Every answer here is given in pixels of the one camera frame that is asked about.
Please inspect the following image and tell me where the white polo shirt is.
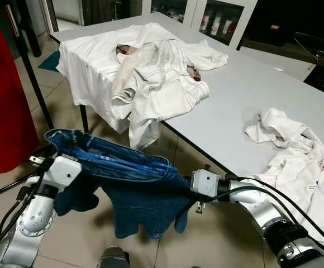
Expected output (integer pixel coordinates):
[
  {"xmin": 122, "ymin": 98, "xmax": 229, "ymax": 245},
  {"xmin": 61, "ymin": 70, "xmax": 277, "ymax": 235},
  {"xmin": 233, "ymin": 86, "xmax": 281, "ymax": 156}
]
[{"xmin": 244, "ymin": 108, "xmax": 324, "ymax": 246}]

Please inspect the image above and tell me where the grey robot left leg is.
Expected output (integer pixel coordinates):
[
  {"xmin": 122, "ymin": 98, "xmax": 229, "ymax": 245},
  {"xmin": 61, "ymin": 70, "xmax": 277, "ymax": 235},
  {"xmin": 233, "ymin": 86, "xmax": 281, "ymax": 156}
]
[{"xmin": 97, "ymin": 246, "xmax": 131, "ymax": 268}]

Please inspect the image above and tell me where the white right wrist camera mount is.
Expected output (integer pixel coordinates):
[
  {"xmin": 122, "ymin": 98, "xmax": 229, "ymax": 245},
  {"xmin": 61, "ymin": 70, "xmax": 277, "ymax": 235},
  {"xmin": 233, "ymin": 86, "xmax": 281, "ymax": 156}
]
[{"xmin": 190, "ymin": 169, "xmax": 221, "ymax": 197}]

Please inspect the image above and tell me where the blue wire hanger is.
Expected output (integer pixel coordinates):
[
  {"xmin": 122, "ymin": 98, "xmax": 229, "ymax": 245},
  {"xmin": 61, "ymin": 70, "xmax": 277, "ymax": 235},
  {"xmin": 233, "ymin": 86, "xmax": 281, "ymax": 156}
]
[{"xmin": 73, "ymin": 146, "xmax": 179, "ymax": 179}]

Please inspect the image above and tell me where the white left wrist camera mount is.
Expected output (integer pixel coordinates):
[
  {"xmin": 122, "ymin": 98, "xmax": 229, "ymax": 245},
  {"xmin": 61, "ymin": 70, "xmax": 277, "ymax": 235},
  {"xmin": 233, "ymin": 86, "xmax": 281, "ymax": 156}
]
[{"xmin": 42, "ymin": 155, "xmax": 83, "ymax": 188}]

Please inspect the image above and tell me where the red polo shirt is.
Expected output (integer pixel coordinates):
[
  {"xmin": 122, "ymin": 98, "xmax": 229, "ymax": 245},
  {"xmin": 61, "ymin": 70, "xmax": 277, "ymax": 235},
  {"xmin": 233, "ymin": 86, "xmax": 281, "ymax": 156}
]
[{"xmin": 0, "ymin": 12, "xmax": 40, "ymax": 174}]

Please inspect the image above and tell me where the teal floor mat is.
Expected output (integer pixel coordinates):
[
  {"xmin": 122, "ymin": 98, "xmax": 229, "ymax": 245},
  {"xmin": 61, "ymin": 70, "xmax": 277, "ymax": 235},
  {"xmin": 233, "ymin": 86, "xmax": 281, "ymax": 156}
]
[{"xmin": 37, "ymin": 50, "xmax": 62, "ymax": 73}]

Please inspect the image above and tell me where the white t-shirt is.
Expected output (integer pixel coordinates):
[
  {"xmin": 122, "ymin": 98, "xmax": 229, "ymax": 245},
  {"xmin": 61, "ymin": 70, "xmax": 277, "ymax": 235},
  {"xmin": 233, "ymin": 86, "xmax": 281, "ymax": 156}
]
[{"xmin": 56, "ymin": 22, "xmax": 230, "ymax": 135}]

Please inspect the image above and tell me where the cream denim jacket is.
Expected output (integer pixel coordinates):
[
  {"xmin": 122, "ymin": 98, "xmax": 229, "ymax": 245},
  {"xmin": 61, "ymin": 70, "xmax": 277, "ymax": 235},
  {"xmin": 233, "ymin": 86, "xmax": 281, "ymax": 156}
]
[{"xmin": 111, "ymin": 38, "xmax": 210, "ymax": 151}]

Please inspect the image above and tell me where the red patterned cloth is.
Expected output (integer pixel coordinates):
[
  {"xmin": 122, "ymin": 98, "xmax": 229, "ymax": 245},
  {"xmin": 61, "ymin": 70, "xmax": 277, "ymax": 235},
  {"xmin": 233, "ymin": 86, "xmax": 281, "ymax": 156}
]
[{"xmin": 116, "ymin": 44, "xmax": 134, "ymax": 56}]

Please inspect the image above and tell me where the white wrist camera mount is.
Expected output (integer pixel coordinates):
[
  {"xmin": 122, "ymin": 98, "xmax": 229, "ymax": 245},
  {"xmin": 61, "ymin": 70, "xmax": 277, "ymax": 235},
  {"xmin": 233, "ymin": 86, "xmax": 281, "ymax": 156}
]
[
  {"xmin": 42, "ymin": 155, "xmax": 83, "ymax": 188},
  {"xmin": 190, "ymin": 169, "xmax": 221, "ymax": 197}
]

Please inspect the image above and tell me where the black chrome clothes rack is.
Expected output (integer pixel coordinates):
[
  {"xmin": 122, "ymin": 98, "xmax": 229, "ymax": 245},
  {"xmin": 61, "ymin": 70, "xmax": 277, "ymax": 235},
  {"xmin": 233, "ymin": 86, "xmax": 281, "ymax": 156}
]
[{"xmin": 0, "ymin": 0, "xmax": 56, "ymax": 202}]

